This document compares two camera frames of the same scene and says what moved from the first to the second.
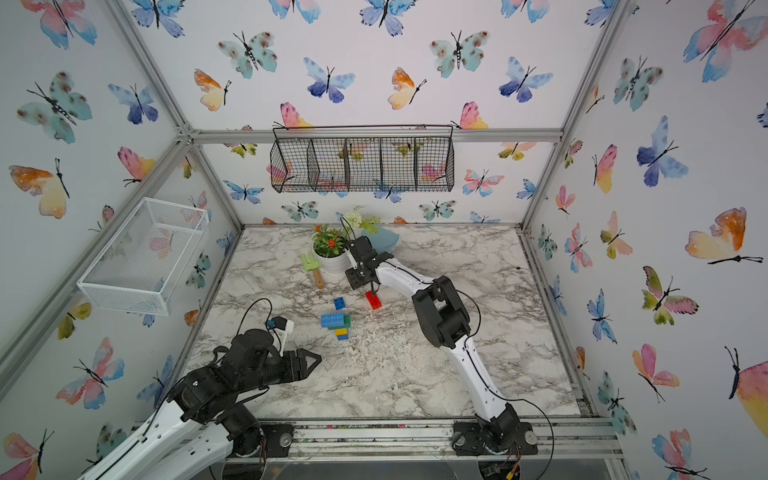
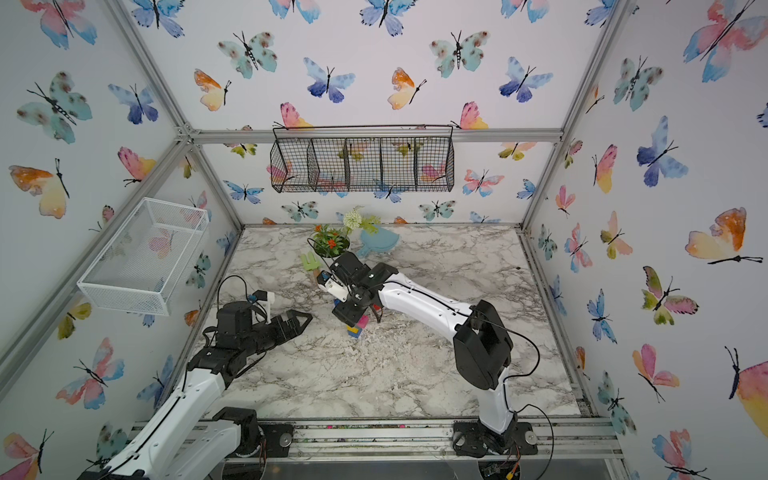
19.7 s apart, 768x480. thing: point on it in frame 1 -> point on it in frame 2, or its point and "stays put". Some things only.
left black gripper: (299, 371) -> (295, 330)
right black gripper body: (356, 266) -> (350, 309)
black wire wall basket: (362, 159) stays put
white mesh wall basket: (136, 270) stays put
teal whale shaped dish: (381, 240) stays put
